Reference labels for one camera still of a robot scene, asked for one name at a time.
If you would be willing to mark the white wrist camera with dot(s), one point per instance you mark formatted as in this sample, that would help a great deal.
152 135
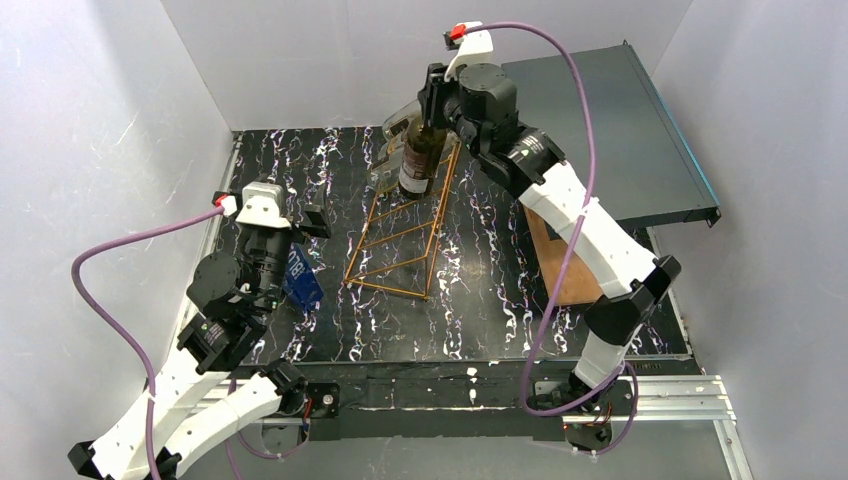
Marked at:
471 47
260 204

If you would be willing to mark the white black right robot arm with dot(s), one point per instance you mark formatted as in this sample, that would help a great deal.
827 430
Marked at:
478 104

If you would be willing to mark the gold wire wine rack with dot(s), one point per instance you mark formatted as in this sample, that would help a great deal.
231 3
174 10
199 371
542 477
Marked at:
398 248

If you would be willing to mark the clear pear-shaped glass bottle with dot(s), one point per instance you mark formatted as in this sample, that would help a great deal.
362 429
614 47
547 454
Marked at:
383 173

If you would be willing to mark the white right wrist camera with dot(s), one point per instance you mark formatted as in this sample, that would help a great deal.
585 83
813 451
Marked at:
471 47

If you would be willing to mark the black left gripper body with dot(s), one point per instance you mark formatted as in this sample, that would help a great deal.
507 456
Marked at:
291 232

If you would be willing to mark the blue glass bottle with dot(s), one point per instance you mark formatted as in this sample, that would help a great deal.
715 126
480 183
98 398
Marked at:
301 285

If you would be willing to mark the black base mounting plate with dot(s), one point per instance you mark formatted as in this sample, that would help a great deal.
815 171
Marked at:
426 400

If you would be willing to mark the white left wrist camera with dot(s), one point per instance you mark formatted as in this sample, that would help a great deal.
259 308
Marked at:
260 204

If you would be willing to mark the aluminium frame rail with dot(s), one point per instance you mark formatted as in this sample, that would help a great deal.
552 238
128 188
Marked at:
676 397

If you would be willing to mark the dark teal network switch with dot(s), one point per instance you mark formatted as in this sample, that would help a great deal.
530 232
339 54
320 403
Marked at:
646 173

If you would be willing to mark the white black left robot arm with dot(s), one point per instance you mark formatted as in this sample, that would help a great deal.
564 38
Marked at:
233 301

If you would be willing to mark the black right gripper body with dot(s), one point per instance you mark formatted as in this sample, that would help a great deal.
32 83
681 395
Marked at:
431 103

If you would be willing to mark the dark green wine bottle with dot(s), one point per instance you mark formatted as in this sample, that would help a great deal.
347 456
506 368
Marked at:
422 151

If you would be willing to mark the clear bottle with dark label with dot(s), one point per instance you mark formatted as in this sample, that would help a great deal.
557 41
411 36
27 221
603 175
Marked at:
399 121

